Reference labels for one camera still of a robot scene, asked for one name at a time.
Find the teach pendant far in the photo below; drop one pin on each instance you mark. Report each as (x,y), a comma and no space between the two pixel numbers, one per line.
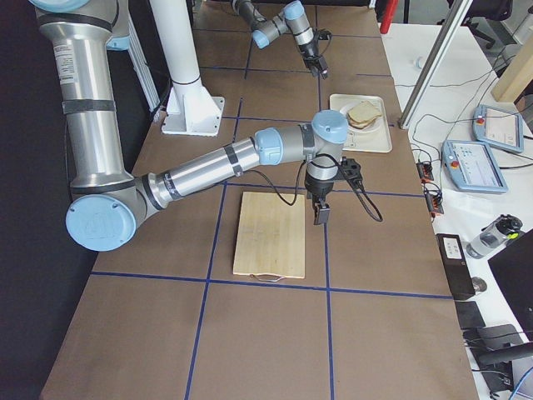
(499,128)

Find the white round plate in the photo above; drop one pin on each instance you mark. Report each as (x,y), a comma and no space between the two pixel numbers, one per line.
(377,124)

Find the black box with label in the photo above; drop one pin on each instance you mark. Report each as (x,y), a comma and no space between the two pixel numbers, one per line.
(454,263)

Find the teach pendant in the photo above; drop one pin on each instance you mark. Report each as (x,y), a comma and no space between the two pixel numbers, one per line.
(472,167)
(499,128)

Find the teach pendant near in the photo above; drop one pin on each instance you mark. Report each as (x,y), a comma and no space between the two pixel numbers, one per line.
(472,167)

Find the aluminium frame post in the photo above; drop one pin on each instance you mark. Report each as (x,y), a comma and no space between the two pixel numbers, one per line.
(453,21)

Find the cream bear tray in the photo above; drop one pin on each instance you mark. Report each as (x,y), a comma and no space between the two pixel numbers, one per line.
(378,141)

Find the bread slice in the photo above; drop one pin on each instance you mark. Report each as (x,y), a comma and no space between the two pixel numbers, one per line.
(364,112)
(360,124)

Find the red cylinder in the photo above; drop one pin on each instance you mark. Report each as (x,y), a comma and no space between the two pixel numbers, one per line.
(388,15)

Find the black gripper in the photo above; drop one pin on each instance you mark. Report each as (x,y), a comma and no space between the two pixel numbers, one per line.
(310,52)
(318,187)

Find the wooden cutting board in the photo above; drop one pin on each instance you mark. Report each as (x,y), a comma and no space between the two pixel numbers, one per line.
(270,237)

